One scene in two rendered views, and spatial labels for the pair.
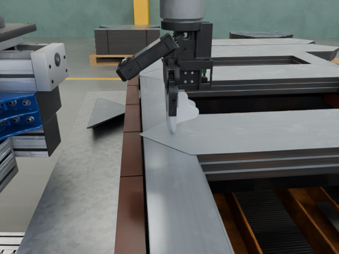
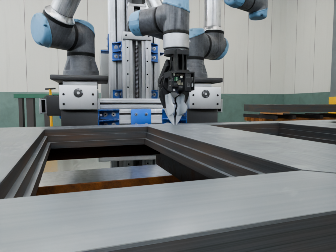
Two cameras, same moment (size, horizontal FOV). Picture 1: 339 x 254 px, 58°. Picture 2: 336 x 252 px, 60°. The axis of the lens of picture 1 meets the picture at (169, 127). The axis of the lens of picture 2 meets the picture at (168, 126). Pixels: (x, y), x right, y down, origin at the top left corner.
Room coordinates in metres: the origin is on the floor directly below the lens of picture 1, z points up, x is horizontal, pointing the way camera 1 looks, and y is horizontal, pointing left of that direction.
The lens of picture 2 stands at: (0.33, -0.84, 0.93)
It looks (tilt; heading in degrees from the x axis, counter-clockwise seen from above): 4 degrees down; 77
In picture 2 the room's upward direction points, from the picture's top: straight up
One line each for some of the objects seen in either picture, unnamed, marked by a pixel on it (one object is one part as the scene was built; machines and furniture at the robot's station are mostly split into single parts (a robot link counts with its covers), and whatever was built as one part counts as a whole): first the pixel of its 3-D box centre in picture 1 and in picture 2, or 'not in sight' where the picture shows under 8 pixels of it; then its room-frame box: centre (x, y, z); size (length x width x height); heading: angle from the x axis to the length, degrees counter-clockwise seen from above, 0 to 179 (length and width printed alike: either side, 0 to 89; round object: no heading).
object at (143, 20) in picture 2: not in sight; (151, 23); (0.49, 0.06, 1.17); 0.11 x 0.11 x 0.08; 43
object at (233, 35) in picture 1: (260, 46); not in sight; (5.23, -1.54, 0.20); 1.20 x 0.80 x 0.41; 86
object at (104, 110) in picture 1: (110, 110); not in sight; (1.08, 0.22, 0.70); 0.39 x 0.12 x 0.04; 6
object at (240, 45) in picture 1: (256, 50); not in sight; (1.62, -0.46, 0.82); 0.80 x 0.40 x 0.06; 96
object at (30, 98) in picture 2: not in sight; (48, 116); (-0.96, 7.33, 0.58); 1.60 x 0.60 x 1.17; 175
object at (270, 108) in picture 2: not in sight; (300, 133); (3.39, 3.08, 0.46); 1.66 x 0.84 x 0.91; 1
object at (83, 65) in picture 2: not in sight; (81, 65); (0.26, 0.48, 1.09); 0.15 x 0.15 x 0.10
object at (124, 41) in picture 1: (129, 43); not in sight; (5.16, 0.66, 0.26); 1.20 x 0.80 x 0.53; 91
